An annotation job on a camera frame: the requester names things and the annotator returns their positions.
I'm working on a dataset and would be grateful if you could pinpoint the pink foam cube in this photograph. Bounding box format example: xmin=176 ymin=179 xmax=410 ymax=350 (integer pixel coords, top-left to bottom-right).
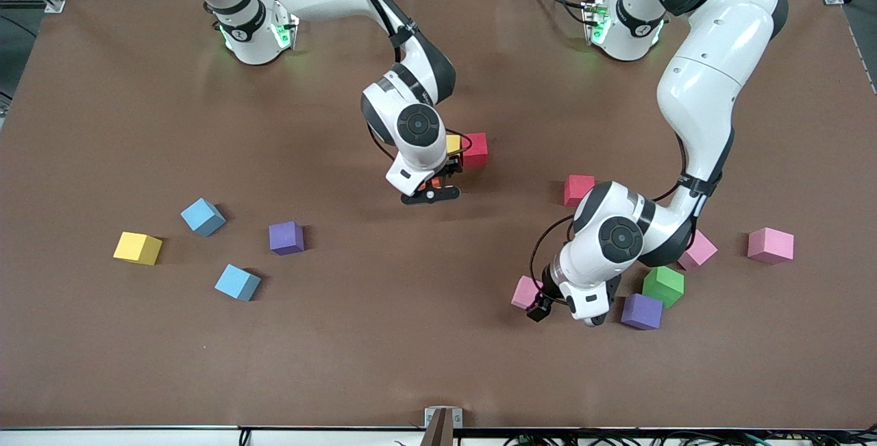
xmin=747 ymin=227 xmax=795 ymax=265
xmin=678 ymin=230 xmax=719 ymax=271
xmin=510 ymin=275 xmax=545 ymax=311

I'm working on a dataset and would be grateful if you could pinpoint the red foam cube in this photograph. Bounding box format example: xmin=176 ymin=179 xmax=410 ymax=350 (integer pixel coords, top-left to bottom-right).
xmin=564 ymin=174 xmax=597 ymax=208
xmin=460 ymin=132 xmax=489 ymax=169

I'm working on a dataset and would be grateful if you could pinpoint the purple foam cube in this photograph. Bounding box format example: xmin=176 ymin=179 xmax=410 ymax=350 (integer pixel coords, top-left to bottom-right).
xmin=268 ymin=221 xmax=306 ymax=256
xmin=621 ymin=293 xmax=664 ymax=331

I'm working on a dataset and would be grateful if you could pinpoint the light blue foam cube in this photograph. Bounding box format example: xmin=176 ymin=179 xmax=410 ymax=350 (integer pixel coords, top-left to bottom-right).
xmin=214 ymin=264 xmax=262 ymax=302
xmin=180 ymin=198 xmax=227 ymax=238

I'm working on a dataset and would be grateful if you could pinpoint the green foam cube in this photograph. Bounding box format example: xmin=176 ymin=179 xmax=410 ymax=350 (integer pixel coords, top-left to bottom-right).
xmin=642 ymin=266 xmax=685 ymax=308

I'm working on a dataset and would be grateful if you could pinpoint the brown table mat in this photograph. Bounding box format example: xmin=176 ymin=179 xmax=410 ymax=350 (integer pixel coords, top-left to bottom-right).
xmin=0 ymin=0 xmax=877 ymax=431

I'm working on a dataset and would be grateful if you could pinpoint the white table edge strip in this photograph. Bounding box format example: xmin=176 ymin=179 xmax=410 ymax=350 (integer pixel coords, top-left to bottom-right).
xmin=0 ymin=428 xmax=877 ymax=446

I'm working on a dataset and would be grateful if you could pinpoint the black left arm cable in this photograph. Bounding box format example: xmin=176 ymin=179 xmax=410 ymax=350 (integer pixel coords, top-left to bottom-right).
xmin=530 ymin=134 xmax=689 ymax=306

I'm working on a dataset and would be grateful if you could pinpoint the silver metal bracket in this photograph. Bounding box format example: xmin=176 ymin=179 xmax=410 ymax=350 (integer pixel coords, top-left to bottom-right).
xmin=420 ymin=407 xmax=464 ymax=446

